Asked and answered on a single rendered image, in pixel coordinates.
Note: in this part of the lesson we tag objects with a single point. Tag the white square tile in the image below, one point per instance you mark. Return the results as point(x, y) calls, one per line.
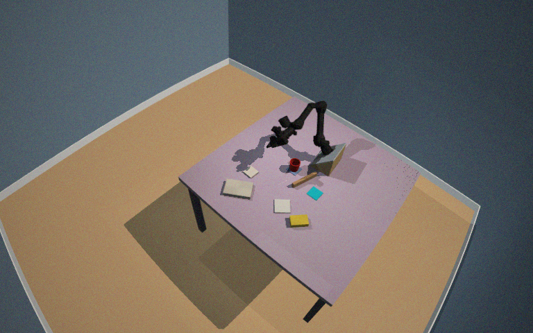
point(282, 206)

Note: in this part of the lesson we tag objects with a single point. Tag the small beige flat square tile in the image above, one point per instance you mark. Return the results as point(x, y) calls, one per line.
point(250, 172)

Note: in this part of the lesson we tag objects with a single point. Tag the red cup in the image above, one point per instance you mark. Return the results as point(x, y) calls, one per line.
point(294, 164)

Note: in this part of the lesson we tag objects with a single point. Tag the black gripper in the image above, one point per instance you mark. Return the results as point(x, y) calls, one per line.
point(279, 140)

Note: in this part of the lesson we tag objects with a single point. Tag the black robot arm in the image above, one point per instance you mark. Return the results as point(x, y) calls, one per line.
point(291, 127)

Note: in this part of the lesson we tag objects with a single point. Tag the brown flat bar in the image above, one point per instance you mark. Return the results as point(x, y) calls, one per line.
point(305, 179)

